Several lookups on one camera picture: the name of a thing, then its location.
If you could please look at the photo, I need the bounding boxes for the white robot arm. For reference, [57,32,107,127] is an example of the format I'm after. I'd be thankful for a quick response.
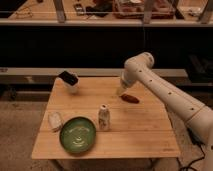
[117,52,213,171]

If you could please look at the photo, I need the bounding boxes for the wooden table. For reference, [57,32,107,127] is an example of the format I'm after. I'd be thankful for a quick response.
[32,77,180,160]

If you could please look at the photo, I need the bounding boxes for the red chili pepper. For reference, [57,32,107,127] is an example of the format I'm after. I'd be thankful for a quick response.
[121,94,140,104]

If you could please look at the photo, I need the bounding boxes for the black device on shelf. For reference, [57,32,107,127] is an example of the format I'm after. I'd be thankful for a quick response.
[73,3,85,16]

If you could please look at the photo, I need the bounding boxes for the white ceramic bottle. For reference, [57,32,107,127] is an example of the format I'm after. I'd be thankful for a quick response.
[98,105,110,131]

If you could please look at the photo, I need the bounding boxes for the brown tray on shelf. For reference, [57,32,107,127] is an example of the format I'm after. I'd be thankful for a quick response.
[113,0,175,19]

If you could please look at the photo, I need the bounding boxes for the white cup with black block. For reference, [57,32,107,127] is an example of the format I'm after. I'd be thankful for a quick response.
[58,71,78,94]

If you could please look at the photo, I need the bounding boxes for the white folded cloth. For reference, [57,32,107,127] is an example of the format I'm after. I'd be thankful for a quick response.
[48,112,63,132]

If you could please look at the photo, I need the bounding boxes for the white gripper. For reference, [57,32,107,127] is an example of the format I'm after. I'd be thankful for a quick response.
[116,71,134,95]

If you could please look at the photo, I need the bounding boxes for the green ceramic bowl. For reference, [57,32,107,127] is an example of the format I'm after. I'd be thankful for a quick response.
[59,117,96,154]

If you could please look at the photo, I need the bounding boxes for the black floor cable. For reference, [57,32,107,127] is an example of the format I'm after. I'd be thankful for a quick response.
[176,136,211,171]

